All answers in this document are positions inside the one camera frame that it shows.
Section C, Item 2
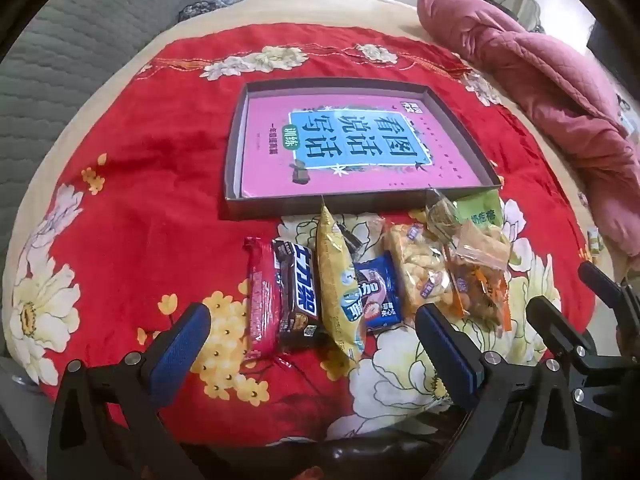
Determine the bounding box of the dark chocolate bar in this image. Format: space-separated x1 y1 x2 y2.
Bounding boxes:
271 240 331 352

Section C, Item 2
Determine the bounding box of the clear-wrapped dark cake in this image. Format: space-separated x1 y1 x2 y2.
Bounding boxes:
336 222 371 256

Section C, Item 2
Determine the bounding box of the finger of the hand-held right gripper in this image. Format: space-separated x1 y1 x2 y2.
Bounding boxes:
577 261 640 321
525 296 596 363

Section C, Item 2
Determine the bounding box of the pink quilt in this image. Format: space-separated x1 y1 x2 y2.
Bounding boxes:
417 0 640 256

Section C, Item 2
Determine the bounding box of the clear puffed snack packet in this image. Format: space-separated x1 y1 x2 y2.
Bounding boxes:
384 222 463 316

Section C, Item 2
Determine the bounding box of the orange clear snack packet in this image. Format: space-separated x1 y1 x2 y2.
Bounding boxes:
445 220 512 332

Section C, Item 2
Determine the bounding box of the pink book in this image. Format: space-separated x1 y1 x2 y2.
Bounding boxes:
241 94 493 198

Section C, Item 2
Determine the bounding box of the red snack bar packet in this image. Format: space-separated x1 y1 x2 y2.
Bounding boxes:
243 236 283 361

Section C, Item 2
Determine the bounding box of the black television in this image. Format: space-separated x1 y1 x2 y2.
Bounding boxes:
586 20 615 63

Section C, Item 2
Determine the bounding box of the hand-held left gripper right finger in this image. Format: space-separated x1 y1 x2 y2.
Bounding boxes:
415 302 596 480

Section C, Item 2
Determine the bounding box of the dark floral cloth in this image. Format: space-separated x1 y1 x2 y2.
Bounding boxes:
178 0 249 23

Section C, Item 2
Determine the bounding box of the grey quilted headboard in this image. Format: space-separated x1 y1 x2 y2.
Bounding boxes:
0 0 211 241

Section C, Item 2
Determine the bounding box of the red floral blanket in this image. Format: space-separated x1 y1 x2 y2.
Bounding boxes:
5 24 596 448

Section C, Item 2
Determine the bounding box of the beige bed sheet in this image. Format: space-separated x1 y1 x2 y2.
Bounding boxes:
2 0 621 361

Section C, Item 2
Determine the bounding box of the grey shallow cardboard box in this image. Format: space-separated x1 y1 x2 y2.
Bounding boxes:
218 77 502 222

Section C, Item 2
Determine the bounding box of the clear packet with green filling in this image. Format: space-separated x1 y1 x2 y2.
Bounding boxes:
426 189 463 248

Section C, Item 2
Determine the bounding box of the yellow bread packet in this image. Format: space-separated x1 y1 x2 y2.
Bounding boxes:
316 205 367 361

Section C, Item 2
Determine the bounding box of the green snack packet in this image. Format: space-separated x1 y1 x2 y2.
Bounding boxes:
452 190 505 228

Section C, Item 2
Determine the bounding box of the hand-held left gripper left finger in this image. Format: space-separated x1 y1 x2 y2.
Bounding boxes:
47 302 213 480

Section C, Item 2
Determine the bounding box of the blue cookie packet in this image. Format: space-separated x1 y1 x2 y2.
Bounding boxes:
352 251 405 336

